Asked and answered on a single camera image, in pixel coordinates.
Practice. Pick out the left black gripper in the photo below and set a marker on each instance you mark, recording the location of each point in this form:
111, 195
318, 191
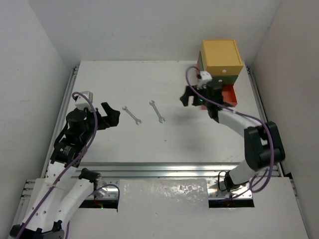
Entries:
98, 119

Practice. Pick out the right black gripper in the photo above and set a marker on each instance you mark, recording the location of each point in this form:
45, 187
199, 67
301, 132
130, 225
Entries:
189, 92

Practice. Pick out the silver open-end wrench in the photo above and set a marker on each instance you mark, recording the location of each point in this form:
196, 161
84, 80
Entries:
137, 121

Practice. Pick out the green drawer box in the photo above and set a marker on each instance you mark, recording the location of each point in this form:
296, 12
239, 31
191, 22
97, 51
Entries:
226, 79

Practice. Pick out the silver combination wrench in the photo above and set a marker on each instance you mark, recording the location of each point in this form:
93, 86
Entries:
161, 118

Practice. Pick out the red drawer box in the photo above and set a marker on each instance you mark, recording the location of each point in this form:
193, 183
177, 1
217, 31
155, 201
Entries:
229, 95

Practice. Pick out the yellow drawer box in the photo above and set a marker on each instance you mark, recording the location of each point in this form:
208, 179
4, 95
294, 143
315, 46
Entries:
221, 57

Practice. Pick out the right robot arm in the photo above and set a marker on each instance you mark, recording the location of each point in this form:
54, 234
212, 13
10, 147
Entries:
263, 147

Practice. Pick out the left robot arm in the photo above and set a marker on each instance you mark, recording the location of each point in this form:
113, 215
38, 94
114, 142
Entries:
53, 207

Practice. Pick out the white front cover panel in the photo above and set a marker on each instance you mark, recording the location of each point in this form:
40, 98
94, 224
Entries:
178, 209

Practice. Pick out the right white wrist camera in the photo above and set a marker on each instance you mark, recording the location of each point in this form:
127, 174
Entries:
203, 78

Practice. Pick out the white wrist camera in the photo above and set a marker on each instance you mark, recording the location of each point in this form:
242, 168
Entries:
203, 78
83, 100

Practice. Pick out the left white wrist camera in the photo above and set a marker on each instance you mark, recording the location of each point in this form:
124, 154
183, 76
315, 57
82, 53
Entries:
83, 100

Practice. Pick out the aluminium rail frame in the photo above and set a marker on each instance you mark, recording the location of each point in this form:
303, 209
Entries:
189, 144

